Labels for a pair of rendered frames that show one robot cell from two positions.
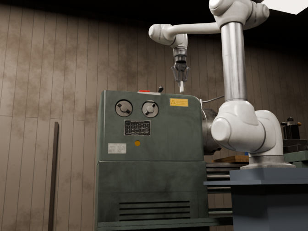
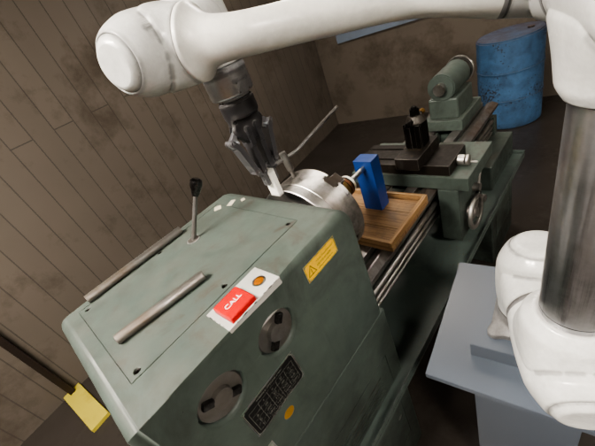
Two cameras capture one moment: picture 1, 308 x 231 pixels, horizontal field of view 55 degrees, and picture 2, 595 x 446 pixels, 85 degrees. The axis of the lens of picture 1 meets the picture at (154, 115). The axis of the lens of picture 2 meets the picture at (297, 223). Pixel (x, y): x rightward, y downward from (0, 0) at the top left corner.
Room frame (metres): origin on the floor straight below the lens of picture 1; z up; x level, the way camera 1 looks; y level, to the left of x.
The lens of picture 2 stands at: (1.18, 0.09, 1.65)
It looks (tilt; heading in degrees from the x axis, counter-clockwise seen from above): 32 degrees down; 336
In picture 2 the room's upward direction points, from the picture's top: 23 degrees counter-clockwise
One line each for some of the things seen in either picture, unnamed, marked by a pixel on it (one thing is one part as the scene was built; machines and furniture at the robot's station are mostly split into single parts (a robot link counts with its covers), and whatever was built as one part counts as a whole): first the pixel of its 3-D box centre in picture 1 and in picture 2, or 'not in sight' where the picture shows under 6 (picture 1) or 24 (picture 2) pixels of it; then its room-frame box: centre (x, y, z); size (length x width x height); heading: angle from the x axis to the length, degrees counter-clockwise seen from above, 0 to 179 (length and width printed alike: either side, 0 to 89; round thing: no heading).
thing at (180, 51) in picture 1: (180, 53); (227, 82); (1.83, -0.18, 1.58); 0.09 x 0.09 x 0.06
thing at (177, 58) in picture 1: (180, 63); (243, 118); (1.83, -0.18, 1.50); 0.08 x 0.07 x 0.09; 103
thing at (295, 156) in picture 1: (297, 159); (417, 163); (2.09, -0.99, 0.89); 0.53 x 0.30 x 0.06; 13
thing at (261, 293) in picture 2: (147, 98); (249, 304); (1.67, 0.03, 1.23); 0.13 x 0.08 x 0.06; 103
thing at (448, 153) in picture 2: (288, 151); (406, 158); (2.10, -0.94, 0.95); 0.43 x 0.18 x 0.04; 13
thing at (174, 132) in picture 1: (145, 133); (235, 314); (1.87, 0.05, 1.06); 0.59 x 0.48 x 0.39; 103
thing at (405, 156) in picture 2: (289, 144); (416, 152); (2.03, -0.93, 1.00); 0.20 x 0.10 x 0.05; 103
